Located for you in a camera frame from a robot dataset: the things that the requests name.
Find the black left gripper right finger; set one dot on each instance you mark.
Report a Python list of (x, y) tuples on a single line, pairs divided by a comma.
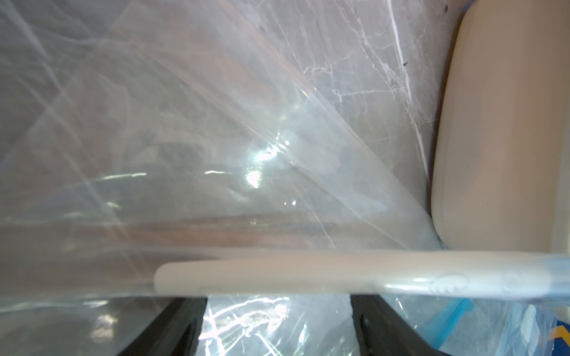
[(380, 331)]

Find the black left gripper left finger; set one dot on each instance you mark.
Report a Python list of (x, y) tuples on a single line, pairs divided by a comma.
[(175, 331)]

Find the clear zip-top bag blue zipper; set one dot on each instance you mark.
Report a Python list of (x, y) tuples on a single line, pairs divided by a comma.
[(274, 157)]

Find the white fruit bowl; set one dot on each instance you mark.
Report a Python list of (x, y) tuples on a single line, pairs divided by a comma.
[(501, 170)]

